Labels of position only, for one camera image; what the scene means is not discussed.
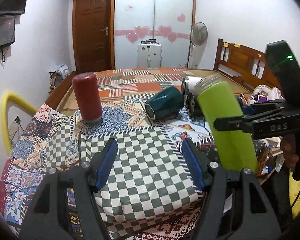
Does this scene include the green glass bottle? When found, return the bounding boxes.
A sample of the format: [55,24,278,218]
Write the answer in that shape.
[194,73,258,173]

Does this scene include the dark teal faceted cup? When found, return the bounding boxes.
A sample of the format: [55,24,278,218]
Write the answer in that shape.
[145,86,184,120]

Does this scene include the red cylindrical cup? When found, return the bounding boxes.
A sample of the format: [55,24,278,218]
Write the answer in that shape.
[72,72,102,123]

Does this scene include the black thermos bottle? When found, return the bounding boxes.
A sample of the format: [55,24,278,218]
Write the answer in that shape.
[185,93,204,117]

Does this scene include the wooden bed headboard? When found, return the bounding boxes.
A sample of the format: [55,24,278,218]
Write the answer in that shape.
[213,38,281,91]

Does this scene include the white thermos bottle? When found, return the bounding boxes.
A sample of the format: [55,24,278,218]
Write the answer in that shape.
[181,76,202,100]

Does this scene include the patchwork patterned bed cover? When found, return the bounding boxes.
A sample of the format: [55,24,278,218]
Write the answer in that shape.
[0,67,266,240]

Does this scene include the standing electric fan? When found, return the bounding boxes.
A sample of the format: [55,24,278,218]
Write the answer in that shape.
[186,21,208,68]

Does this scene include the white appliance cabinet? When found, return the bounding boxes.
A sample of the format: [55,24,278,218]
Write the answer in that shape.
[137,39,162,69]

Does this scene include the frosted sliding wardrobe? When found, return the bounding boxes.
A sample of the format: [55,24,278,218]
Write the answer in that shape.
[114,0,194,69]

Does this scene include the yellow foam tube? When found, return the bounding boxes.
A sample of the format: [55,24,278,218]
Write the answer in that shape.
[0,91,38,155]

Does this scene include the pile of clothes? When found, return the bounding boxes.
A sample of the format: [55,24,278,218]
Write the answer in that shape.
[49,64,70,90]

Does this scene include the brown wooden door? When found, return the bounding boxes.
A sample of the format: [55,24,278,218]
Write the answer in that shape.
[72,0,111,73]

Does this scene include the wall power socket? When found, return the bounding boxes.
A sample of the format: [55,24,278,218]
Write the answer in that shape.
[8,116,24,144]

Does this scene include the small black wall monitor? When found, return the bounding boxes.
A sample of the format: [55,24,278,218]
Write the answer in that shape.
[0,16,15,49]

